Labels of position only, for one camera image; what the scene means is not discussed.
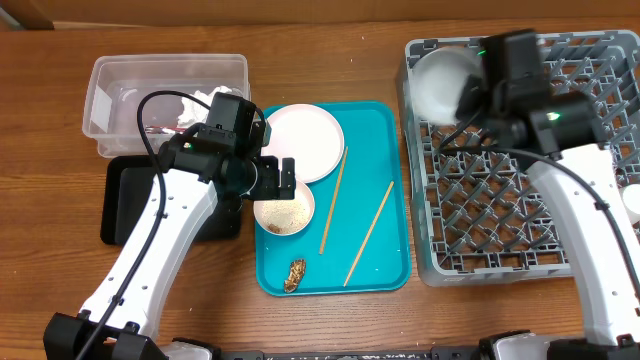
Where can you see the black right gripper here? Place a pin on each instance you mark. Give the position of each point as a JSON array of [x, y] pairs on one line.
[[466, 105]]

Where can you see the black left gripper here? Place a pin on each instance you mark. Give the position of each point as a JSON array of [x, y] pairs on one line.
[[270, 186]]

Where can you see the grey-green bowl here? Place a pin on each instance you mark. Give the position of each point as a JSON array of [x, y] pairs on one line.
[[445, 84]]

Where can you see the white tissue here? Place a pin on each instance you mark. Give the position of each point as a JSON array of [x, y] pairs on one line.
[[195, 113]]

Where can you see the red snack wrapper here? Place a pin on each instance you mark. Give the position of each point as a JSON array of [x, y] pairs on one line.
[[163, 130]]

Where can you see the white plastic cup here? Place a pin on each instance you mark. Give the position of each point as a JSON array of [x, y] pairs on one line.
[[630, 196]]

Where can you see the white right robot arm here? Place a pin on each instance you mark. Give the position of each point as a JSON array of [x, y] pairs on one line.
[[559, 144]]

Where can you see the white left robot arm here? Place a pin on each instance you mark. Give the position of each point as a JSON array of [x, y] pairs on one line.
[[197, 171]]

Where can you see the grey dishwasher rack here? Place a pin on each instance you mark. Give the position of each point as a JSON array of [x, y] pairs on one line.
[[476, 220]]

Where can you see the cooked rice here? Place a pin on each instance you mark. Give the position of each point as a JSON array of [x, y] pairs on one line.
[[285, 216]]

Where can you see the pink bowl with rice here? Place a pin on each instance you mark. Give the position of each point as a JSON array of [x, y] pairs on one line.
[[302, 193]]

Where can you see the large white plate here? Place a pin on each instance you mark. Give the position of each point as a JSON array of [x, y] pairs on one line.
[[308, 134]]

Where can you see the brown food scrap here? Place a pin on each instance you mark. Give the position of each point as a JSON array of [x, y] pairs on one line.
[[297, 271]]

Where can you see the teal serving tray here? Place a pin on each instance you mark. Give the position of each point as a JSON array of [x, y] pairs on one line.
[[347, 221]]

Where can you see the black tray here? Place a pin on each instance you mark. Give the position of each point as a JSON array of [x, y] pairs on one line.
[[127, 188]]

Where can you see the clear plastic bin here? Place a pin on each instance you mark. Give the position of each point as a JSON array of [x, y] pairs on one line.
[[118, 84]]

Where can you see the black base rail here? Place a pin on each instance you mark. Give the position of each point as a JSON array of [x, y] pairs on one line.
[[435, 353]]

